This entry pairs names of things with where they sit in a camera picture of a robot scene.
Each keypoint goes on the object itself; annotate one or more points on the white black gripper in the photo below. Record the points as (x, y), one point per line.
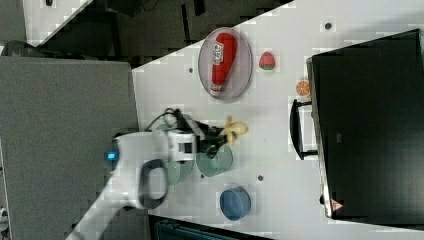
(184, 140)

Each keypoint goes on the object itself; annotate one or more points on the yellow plush peeled banana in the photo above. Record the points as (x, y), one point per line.
(232, 131)

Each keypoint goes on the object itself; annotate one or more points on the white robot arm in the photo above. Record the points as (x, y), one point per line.
(140, 178)

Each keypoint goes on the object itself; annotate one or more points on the black toaster oven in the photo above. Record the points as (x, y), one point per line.
(364, 123)

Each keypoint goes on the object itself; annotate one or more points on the green measuring cup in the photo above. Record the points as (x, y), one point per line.
(216, 165)

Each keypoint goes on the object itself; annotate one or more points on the blue cup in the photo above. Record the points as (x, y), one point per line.
(235, 203)

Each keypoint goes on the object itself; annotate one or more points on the grey round plate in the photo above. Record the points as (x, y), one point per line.
(238, 79)

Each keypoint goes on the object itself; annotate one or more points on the red plush ketchup bottle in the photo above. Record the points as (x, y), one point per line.
(223, 54)

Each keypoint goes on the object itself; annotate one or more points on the pink plush strawberry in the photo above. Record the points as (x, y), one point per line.
(267, 61)

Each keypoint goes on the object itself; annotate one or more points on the orange slice toy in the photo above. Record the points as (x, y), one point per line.
(303, 88)

